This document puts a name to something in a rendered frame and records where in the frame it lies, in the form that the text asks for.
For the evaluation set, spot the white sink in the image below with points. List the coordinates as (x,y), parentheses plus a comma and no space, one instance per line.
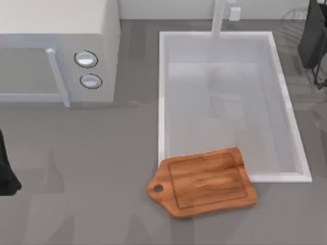
(230,107)

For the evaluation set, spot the wooden cutting board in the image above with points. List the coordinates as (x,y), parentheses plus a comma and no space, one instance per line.
(204,181)

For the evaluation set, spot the small microwave knob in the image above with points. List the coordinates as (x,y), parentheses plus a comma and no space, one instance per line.
(91,81)

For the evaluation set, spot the large microwave knob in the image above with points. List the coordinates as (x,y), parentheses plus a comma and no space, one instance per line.
(85,59)

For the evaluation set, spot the tall white tap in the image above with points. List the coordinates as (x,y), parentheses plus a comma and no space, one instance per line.
(218,19)

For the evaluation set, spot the pale microwave oven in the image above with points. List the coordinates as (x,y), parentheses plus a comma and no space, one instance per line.
(51,51)

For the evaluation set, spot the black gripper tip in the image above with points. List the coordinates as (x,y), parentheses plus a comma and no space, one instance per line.
(5,176)

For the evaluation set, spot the black folding chair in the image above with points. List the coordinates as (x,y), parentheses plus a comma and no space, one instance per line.
(314,40)

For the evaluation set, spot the white wall socket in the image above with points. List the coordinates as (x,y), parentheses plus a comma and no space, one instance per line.
(234,13)

